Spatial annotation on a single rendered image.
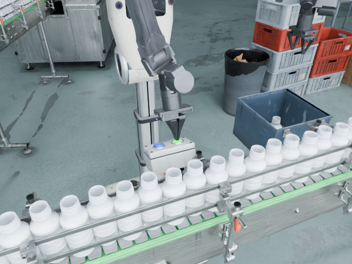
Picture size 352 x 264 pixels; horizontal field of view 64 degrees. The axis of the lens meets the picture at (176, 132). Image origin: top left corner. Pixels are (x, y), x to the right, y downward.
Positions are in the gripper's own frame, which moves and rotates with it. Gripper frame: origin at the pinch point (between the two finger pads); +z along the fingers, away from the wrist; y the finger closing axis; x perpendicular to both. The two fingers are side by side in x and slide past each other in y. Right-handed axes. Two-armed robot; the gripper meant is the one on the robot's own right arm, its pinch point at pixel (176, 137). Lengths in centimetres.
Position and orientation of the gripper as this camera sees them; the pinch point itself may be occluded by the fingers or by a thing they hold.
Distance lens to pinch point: 84.7
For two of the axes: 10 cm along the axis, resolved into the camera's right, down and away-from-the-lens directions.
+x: -3.5, -2.2, 9.1
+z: 1.3, 9.5, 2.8
